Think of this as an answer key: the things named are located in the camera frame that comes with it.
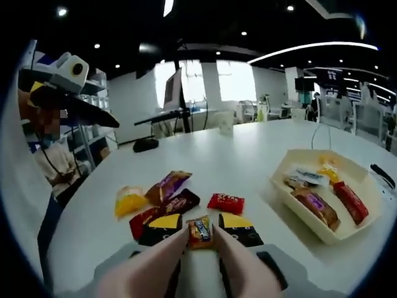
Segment pale pink food tongs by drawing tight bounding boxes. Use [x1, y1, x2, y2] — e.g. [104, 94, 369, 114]
[92, 225, 285, 298]

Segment computer monitor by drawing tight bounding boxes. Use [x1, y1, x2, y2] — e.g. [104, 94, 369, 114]
[163, 68, 187, 111]

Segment dark red snack bar packet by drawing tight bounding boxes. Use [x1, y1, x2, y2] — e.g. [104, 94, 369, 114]
[128, 188, 202, 242]

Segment black oval case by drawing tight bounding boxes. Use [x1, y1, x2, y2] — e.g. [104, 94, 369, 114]
[132, 138, 159, 153]

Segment dark snack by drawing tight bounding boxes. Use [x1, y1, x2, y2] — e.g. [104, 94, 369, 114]
[287, 166, 329, 187]

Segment black oblong device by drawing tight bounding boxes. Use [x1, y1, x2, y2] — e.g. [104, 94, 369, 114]
[369, 163, 397, 190]

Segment hanging dark display screen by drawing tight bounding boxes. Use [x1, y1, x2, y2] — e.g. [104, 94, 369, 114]
[322, 68, 345, 82]

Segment white paper cup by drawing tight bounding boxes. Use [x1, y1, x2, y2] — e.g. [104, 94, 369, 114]
[216, 111, 234, 136]

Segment cream hexagonal container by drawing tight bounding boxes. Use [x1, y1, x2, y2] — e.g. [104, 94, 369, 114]
[269, 148, 384, 246]

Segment white rolling cabinet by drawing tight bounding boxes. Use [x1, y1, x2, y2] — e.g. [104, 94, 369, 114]
[256, 99, 270, 122]

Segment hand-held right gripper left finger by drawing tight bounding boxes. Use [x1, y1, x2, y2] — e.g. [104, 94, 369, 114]
[92, 212, 184, 280]

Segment metal storage shelf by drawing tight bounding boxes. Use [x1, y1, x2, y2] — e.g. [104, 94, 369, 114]
[66, 70, 120, 162]

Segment white mesh office chair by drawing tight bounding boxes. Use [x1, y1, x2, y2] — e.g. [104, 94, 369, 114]
[324, 96, 353, 128]
[353, 102, 387, 140]

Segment small red candy packet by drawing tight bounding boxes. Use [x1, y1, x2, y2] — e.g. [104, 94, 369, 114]
[207, 192, 246, 215]

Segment black desk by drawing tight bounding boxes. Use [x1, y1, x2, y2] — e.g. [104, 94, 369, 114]
[133, 108, 195, 127]

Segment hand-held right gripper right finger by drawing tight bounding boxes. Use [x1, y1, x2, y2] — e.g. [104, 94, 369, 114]
[218, 212, 345, 298]

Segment red chocolate bar packet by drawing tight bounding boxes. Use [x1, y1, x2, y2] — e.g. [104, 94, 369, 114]
[332, 181, 370, 226]

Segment thin white cable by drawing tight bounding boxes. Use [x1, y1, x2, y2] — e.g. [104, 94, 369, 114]
[311, 124, 332, 153]

